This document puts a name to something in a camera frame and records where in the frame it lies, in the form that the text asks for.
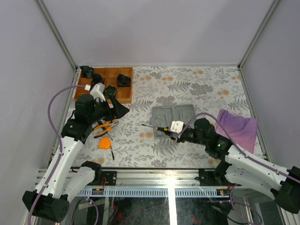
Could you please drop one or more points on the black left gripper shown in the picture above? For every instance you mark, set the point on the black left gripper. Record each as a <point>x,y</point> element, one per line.
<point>119,109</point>

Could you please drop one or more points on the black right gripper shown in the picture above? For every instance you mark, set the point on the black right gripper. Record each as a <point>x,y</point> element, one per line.
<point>180,139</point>

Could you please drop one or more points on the small black yellow screwdriver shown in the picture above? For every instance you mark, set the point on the small black yellow screwdriver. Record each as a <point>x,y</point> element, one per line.
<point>162,129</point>

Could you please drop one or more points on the grey plastic tool case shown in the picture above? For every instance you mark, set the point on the grey plastic tool case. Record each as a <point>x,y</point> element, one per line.
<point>162,116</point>

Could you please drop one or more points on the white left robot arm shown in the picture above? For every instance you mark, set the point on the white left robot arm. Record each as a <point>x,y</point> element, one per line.
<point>52,196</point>

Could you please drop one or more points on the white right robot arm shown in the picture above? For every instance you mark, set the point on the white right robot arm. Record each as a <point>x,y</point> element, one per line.
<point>239,166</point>

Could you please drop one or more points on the orange black pliers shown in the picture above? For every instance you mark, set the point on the orange black pliers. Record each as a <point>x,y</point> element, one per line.
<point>104,128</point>

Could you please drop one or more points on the black blue tape roll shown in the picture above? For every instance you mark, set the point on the black blue tape roll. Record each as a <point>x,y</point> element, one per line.
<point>110,90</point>

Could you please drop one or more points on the black tape roll right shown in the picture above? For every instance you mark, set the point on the black tape roll right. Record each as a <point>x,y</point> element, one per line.
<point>123,80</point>

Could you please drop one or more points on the orange tape measure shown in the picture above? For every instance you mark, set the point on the orange tape measure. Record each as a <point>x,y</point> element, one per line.
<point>104,143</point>

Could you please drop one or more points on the purple princess print bag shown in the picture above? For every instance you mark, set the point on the purple princess print bag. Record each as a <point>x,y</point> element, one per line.
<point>242,130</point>

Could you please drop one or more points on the black tape roll top-left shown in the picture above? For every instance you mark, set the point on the black tape roll top-left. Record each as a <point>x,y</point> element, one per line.
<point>87,72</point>

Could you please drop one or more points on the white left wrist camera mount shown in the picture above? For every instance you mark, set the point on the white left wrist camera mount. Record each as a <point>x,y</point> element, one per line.
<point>97,91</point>

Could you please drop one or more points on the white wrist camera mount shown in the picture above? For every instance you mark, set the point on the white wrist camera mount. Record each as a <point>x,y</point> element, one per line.
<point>176,126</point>
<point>97,91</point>

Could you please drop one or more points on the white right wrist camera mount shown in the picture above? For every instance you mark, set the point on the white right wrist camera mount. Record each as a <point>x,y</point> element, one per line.
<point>176,126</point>

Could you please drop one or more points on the aluminium front rail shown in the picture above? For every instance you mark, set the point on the aluminium front rail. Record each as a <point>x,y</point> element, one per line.
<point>140,178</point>

